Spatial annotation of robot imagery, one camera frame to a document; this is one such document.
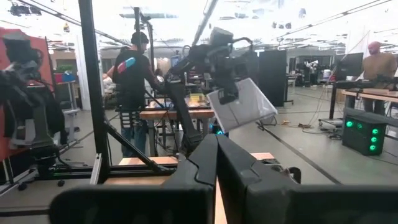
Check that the black background robot arm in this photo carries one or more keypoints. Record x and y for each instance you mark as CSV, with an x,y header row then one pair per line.
x,y
31,102

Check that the black monitor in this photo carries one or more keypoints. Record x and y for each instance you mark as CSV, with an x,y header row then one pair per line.
x,y
351,65

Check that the red panel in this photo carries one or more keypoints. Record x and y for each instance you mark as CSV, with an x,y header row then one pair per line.
x,y
40,49

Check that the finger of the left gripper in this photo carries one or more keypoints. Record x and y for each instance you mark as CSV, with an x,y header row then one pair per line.
x,y
228,96

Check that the wooden workbench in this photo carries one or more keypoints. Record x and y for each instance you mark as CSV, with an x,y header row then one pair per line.
x,y
373,93
174,114

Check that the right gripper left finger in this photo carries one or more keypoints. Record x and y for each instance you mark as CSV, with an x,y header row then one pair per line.
x,y
186,199

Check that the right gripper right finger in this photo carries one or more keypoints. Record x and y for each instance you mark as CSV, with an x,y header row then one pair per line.
x,y
248,193

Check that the person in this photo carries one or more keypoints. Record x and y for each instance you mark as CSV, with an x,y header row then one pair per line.
x,y
379,65
133,81

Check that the tall black cabinet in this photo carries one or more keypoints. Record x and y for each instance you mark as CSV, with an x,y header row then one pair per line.
x,y
273,77

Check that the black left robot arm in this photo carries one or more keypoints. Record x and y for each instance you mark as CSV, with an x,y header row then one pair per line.
x,y
183,109

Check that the clear jewel case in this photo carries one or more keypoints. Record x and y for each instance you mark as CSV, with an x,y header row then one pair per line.
x,y
248,105

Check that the black computer with green lights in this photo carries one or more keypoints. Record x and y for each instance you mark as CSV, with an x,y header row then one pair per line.
x,y
360,137

